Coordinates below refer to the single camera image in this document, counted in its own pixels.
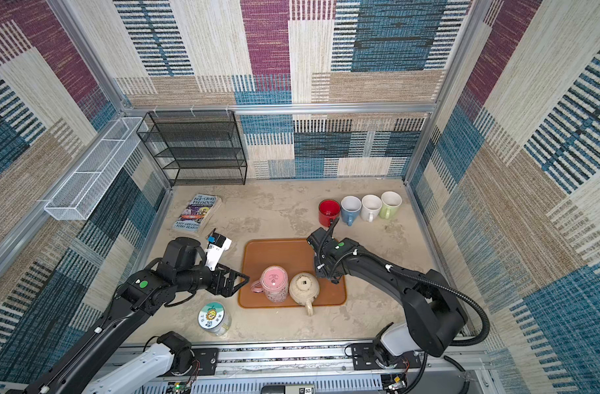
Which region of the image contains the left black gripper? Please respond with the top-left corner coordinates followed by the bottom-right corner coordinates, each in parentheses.
top-left (177, 259), bottom-right (251, 296)

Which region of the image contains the pink ghost mug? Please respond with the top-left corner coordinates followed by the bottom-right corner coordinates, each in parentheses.
top-left (251, 265), bottom-right (289, 303)

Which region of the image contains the brown plastic tray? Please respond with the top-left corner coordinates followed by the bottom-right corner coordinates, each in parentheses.
top-left (238, 238), bottom-right (349, 310)

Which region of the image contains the beige ceramic teapot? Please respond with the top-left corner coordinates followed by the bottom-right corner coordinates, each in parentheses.
top-left (288, 273), bottom-right (320, 316)

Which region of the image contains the red mug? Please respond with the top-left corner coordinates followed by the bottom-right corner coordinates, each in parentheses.
top-left (318, 199), bottom-right (341, 228)

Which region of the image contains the blue dotted mug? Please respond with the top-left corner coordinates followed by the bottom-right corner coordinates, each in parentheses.
top-left (340, 195), bottom-right (362, 227)

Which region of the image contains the white mug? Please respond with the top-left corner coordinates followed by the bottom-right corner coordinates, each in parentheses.
top-left (360, 195), bottom-right (382, 223)

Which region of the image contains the light green mug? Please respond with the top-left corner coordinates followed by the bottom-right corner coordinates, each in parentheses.
top-left (380, 191), bottom-right (403, 220)

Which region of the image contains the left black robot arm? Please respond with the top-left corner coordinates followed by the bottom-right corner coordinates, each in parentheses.
top-left (21, 237), bottom-right (249, 393)

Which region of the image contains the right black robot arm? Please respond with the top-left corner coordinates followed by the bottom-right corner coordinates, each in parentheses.
top-left (307, 228), bottom-right (480, 368)

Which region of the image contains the clear jar green lid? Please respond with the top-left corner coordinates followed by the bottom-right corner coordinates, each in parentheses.
top-left (197, 301), bottom-right (231, 337)

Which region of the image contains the paperback book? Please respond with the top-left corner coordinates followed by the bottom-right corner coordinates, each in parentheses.
top-left (173, 194), bottom-right (223, 233)

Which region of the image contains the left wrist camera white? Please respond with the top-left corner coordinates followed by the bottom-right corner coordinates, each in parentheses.
top-left (205, 229), bottom-right (232, 271)

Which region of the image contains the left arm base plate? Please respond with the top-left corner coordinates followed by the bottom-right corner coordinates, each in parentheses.
top-left (184, 347), bottom-right (219, 379)

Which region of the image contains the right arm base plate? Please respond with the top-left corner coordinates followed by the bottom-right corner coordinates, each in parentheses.
top-left (344, 342), bottom-right (422, 370)

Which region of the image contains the black wire shelf rack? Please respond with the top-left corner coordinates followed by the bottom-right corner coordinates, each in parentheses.
top-left (137, 110), bottom-right (248, 187)

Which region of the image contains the white wire mesh basket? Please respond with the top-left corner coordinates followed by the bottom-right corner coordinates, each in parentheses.
top-left (44, 118), bottom-right (142, 221)

